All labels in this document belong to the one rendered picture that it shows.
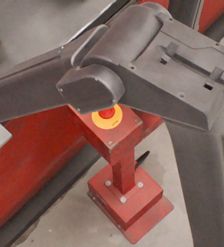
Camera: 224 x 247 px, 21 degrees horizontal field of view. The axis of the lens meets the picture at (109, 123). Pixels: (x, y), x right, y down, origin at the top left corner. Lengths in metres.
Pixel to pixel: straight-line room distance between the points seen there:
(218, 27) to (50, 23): 1.11
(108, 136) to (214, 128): 0.85
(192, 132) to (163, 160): 1.64
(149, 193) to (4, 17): 0.86
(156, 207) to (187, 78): 1.62
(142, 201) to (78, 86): 1.49
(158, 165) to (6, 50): 0.95
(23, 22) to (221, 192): 0.90
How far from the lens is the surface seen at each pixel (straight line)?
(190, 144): 0.56
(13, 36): 1.41
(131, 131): 1.38
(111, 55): 0.52
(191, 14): 1.06
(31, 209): 2.10
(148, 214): 2.11
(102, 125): 1.38
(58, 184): 2.11
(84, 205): 2.13
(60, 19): 1.42
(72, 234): 2.11
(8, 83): 0.69
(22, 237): 2.13
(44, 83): 0.63
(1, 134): 1.16
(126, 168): 1.79
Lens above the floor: 2.05
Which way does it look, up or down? 66 degrees down
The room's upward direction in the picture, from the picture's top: 6 degrees counter-clockwise
